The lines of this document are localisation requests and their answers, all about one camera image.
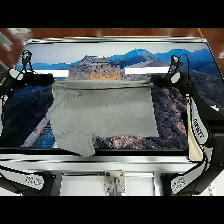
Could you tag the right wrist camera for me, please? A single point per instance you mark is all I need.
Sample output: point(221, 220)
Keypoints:
point(175, 65)

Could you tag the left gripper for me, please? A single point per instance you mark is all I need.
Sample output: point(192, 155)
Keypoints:
point(41, 79)

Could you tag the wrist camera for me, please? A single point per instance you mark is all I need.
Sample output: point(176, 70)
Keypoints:
point(26, 60)
point(175, 65)

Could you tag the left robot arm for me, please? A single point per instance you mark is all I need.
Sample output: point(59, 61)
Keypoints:
point(16, 100)

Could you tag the grey T-shirt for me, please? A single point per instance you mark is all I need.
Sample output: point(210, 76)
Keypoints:
point(106, 113)

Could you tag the silver frame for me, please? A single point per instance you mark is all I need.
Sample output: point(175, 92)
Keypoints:
point(110, 173)

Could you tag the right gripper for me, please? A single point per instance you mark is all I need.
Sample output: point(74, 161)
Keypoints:
point(161, 80)

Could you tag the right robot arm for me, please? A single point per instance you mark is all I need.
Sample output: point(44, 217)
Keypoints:
point(200, 133)

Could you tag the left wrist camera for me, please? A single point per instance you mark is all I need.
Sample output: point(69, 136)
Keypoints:
point(26, 60)

